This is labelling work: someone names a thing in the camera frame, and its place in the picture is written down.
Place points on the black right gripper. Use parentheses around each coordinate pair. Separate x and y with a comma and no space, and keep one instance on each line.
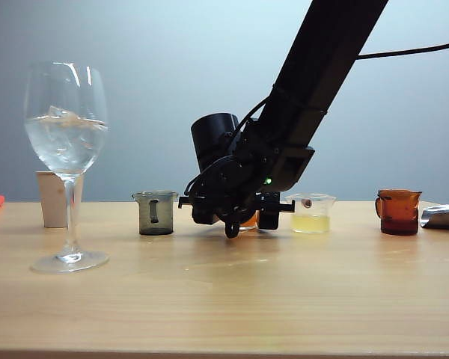
(234,194)

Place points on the clear measuring cup orange residue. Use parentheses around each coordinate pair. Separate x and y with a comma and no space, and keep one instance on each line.
(248,223)

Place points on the smoked grey measuring cup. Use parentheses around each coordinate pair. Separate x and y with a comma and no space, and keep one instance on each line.
(164,218)

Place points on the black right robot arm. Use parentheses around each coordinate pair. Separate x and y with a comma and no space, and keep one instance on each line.
(322,75)

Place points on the clear measuring cup yellow liquid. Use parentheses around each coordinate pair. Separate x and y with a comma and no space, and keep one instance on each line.
(310,224)

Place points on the amber brown measuring cup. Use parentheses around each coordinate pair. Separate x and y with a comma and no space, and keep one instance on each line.
(398,218)

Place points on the beige paper cup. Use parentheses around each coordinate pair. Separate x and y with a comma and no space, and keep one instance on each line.
(52,203)

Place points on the clear stemmed wine glass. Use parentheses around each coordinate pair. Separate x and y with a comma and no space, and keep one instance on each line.
(65,149)

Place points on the silver foil bag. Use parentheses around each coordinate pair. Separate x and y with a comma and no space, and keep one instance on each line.
(443,218)

